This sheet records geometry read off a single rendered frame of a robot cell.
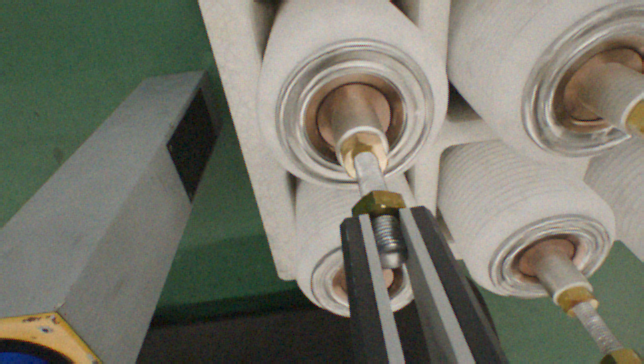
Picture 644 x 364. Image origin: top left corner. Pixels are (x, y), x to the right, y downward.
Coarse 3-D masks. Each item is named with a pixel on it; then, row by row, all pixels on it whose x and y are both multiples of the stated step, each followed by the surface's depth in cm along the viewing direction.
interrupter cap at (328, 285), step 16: (336, 256) 23; (320, 272) 24; (336, 272) 24; (384, 272) 24; (400, 272) 24; (320, 288) 25; (336, 288) 25; (400, 288) 25; (320, 304) 25; (336, 304) 26; (400, 304) 26
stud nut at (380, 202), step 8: (376, 192) 12; (384, 192) 12; (392, 192) 12; (360, 200) 12; (368, 200) 12; (376, 200) 11; (384, 200) 11; (392, 200) 11; (400, 200) 12; (352, 208) 12; (360, 208) 12; (368, 208) 11; (376, 208) 11; (384, 208) 11; (392, 208) 11; (400, 208) 11; (376, 216) 11; (392, 216) 11
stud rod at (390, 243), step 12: (360, 156) 14; (372, 156) 14; (360, 168) 14; (372, 168) 14; (360, 180) 13; (372, 180) 13; (384, 180) 13; (360, 192) 13; (384, 216) 11; (372, 228) 11; (384, 228) 11; (396, 228) 11; (384, 240) 11; (396, 240) 10; (384, 252) 10; (396, 252) 10; (384, 264) 11; (396, 264) 11
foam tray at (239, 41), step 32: (224, 0) 21; (256, 0) 25; (416, 0) 22; (448, 0) 22; (224, 32) 22; (256, 32) 24; (224, 64) 23; (256, 64) 23; (448, 96) 30; (256, 128) 26; (448, 128) 27; (480, 128) 27; (256, 160) 27; (256, 192) 29; (288, 192) 29; (416, 192) 30; (288, 224) 31; (288, 256) 33
